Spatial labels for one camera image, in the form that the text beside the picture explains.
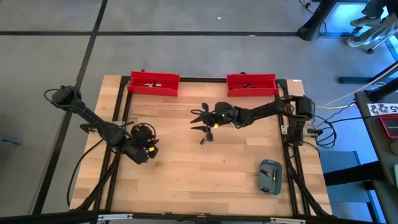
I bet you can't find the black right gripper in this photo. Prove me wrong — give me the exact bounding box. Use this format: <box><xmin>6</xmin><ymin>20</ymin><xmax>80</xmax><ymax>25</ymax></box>
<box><xmin>190</xmin><ymin>101</ymin><xmax>239</xmax><ymax>142</ymax></box>

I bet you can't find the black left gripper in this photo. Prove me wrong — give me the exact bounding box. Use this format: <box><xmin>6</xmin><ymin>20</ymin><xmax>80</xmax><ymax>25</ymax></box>
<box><xmin>125</xmin><ymin>139</ymin><xmax>160</xmax><ymax>165</ymax></box>

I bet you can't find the red plastic bin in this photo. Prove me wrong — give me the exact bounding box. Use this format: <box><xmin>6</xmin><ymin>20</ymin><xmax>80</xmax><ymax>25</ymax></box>
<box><xmin>126</xmin><ymin>70</ymin><xmax>181</xmax><ymax>97</ymax></box>
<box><xmin>226</xmin><ymin>73</ymin><xmax>280</xmax><ymax>98</ymax></box>

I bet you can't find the blue-grey plastic tray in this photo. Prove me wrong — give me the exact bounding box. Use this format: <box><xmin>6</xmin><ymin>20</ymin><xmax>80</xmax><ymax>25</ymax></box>
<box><xmin>257</xmin><ymin>159</ymin><xmax>284</xmax><ymax>196</ymax></box>

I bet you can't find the dark grey desk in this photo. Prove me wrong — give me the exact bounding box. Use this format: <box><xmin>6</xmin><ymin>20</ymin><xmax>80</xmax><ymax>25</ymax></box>
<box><xmin>354</xmin><ymin>89</ymin><xmax>398</xmax><ymax>224</ymax></box>

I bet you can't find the white printed sheet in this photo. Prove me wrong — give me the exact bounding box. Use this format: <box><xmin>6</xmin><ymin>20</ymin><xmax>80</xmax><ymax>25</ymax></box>
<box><xmin>366</xmin><ymin>102</ymin><xmax>398</xmax><ymax>117</ymax></box>

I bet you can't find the red-framed tablet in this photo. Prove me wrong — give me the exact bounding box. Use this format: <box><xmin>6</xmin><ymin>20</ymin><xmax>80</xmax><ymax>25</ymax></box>
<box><xmin>378</xmin><ymin>114</ymin><xmax>398</xmax><ymax>140</ymax></box>

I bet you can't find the person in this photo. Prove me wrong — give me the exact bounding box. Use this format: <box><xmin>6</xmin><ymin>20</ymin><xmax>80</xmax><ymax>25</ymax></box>
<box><xmin>345</xmin><ymin>0</ymin><xmax>398</xmax><ymax>48</ymax></box>

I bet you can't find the black left camera cable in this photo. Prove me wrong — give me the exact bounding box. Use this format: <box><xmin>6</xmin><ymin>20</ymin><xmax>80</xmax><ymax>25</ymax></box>
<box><xmin>133</xmin><ymin>122</ymin><xmax>157</xmax><ymax>141</ymax></box>

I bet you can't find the black camera cable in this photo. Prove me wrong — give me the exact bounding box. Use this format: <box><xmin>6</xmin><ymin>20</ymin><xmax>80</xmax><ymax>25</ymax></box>
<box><xmin>133</xmin><ymin>122</ymin><xmax>157</xmax><ymax>141</ymax></box>
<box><xmin>190</xmin><ymin>108</ymin><xmax>218</xmax><ymax>117</ymax></box>

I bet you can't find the black right camera cable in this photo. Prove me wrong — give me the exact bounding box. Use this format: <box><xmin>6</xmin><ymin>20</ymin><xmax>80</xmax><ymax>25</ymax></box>
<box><xmin>190</xmin><ymin>108</ymin><xmax>218</xmax><ymax>117</ymax></box>

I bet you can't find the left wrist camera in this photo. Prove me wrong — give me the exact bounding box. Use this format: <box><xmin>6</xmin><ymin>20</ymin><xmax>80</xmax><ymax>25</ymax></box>
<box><xmin>130</xmin><ymin>123</ymin><xmax>155</xmax><ymax>146</ymax></box>

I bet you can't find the silver aluminium bracket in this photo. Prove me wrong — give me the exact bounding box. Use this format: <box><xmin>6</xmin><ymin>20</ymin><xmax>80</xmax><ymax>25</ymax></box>
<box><xmin>97</xmin><ymin>213</ymin><xmax>134</xmax><ymax>222</ymax></box>
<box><xmin>269</xmin><ymin>217</ymin><xmax>307</xmax><ymax>224</ymax></box>

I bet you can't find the yellow cable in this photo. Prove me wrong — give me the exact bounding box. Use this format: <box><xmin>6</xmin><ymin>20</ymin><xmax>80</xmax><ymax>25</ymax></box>
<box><xmin>316</xmin><ymin>103</ymin><xmax>357</xmax><ymax>110</ymax></box>

